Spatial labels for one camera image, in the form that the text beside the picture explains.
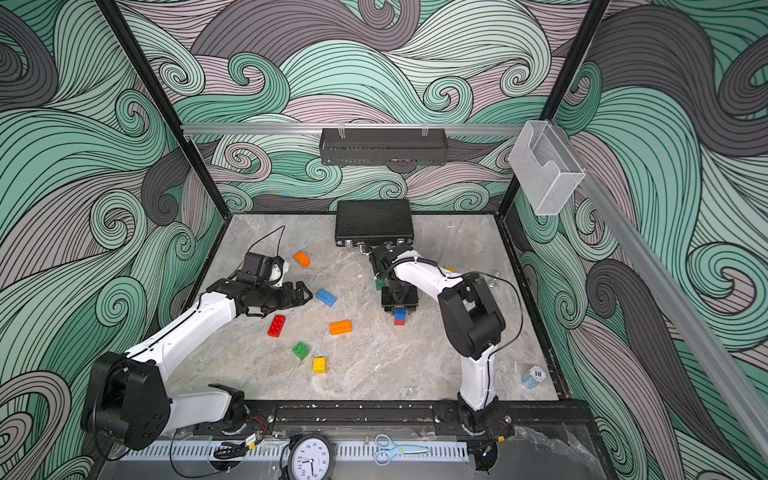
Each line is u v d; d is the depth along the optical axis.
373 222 1.11
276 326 0.88
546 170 0.77
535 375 0.74
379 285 0.98
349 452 0.70
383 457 0.69
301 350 0.81
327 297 0.95
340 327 0.88
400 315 0.85
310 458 0.66
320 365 0.79
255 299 0.63
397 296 0.76
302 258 1.06
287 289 0.76
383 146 0.96
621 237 0.62
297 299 0.75
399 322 0.90
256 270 0.66
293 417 0.75
